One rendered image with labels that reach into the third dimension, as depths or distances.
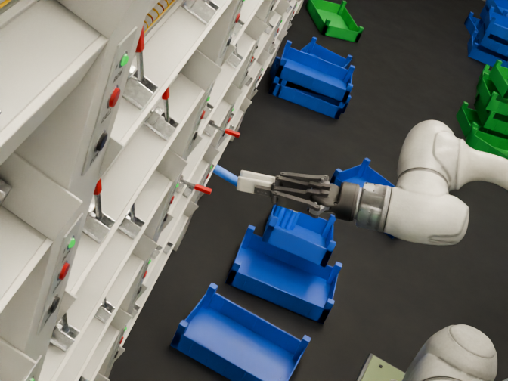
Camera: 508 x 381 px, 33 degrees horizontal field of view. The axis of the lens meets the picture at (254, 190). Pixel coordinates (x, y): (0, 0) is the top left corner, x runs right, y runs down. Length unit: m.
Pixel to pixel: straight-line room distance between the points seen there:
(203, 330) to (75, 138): 1.63
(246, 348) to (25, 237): 1.60
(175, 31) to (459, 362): 1.00
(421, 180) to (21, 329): 1.04
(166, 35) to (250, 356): 1.33
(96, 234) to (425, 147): 0.89
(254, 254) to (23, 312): 1.83
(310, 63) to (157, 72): 2.64
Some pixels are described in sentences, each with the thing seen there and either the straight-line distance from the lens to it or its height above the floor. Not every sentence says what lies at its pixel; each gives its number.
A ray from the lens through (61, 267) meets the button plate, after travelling 0.79.
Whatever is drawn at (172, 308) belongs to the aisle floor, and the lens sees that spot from 2.29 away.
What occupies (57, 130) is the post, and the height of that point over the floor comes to 1.17.
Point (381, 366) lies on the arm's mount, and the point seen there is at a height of 0.21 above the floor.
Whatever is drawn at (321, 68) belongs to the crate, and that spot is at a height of 0.10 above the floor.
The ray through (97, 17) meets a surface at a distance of 0.61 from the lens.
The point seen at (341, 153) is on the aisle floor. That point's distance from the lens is 3.26.
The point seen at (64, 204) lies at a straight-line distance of 0.69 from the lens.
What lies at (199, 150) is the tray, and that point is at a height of 0.51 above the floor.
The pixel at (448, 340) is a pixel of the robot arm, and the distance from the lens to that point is 1.83.
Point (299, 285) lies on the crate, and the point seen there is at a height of 0.00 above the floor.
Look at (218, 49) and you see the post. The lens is 1.37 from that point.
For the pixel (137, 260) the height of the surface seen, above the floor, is 0.51.
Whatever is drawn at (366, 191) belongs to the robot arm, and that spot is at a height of 0.72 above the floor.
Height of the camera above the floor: 1.53
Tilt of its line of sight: 33 degrees down
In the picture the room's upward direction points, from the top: 23 degrees clockwise
